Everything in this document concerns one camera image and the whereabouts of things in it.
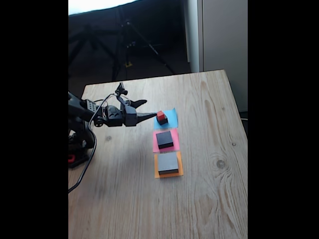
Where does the medium black cube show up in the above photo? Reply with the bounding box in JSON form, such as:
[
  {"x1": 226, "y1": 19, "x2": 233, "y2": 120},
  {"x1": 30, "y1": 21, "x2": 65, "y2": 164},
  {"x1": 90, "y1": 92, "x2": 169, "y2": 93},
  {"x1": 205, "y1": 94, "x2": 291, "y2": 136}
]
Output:
[{"x1": 156, "y1": 130, "x2": 174, "y2": 149}]

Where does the blue paper sheet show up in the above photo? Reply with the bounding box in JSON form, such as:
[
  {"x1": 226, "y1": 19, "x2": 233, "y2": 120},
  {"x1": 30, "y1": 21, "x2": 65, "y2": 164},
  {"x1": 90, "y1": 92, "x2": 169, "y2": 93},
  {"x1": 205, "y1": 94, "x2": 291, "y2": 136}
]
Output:
[{"x1": 154, "y1": 108, "x2": 179, "y2": 129}]

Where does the pink paper sheet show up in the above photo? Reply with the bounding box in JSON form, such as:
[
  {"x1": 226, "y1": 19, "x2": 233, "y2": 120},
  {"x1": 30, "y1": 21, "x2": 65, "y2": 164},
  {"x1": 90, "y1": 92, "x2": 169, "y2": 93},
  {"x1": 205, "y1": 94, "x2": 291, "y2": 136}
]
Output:
[{"x1": 152, "y1": 128, "x2": 180, "y2": 153}]

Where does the large grey cube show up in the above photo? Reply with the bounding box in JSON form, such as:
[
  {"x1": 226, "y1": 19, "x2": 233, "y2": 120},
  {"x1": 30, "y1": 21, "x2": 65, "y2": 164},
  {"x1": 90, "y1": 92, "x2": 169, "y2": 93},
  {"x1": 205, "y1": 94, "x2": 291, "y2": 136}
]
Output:
[{"x1": 157, "y1": 151, "x2": 179, "y2": 176}]

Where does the black tripod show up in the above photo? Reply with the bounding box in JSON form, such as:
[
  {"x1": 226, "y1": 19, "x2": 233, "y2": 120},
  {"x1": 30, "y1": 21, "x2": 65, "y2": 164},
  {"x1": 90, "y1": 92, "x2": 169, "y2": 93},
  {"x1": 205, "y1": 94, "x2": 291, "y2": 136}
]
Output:
[{"x1": 109, "y1": 19, "x2": 176, "y2": 82}]

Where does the orange paper sheet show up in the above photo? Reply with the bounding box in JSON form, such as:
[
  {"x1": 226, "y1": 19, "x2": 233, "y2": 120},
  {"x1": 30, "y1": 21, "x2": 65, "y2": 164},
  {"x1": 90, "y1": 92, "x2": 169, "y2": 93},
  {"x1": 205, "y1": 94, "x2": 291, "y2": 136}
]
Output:
[{"x1": 154, "y1": 151, "x2": 184, "y2": 179}]

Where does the black light stand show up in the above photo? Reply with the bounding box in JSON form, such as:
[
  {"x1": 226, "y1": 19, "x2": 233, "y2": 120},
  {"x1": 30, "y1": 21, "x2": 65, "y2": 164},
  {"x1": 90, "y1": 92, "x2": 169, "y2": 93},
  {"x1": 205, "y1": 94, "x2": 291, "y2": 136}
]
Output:
[{"x1": 68, "y1": 23, "x2": 113, "y2": 73}]

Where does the bright white light panel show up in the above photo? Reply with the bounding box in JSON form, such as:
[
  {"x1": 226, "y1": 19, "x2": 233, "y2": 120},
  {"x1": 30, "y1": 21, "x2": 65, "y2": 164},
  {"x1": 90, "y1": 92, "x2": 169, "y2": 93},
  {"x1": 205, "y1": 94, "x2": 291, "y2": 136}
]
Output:
[{"x1": 68, "y1": 0, "x2": 140, "y2": 15}]

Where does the white cabinet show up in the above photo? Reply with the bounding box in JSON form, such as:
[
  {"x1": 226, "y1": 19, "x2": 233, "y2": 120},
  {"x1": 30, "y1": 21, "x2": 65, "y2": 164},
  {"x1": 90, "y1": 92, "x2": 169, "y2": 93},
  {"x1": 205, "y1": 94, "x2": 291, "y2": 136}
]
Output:
[{"x1": 184, "y1": 0, "x2": 248, "y2": 113}]

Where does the small gripper camera board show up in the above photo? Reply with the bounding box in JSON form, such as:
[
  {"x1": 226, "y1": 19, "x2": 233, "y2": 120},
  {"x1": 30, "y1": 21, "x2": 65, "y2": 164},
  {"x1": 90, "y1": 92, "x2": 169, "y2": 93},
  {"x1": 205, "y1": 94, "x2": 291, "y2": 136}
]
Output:
[{"x1": 115, "y1": 82, "x2": 129, "y2": 97}]

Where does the black cable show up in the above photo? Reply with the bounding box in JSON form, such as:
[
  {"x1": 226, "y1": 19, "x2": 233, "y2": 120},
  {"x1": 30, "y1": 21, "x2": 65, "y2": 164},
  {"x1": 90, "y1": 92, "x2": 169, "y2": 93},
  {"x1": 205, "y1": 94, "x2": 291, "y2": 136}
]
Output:
[{"x1": 68, "y1": 93, "x2": 118, "y2": 194}]

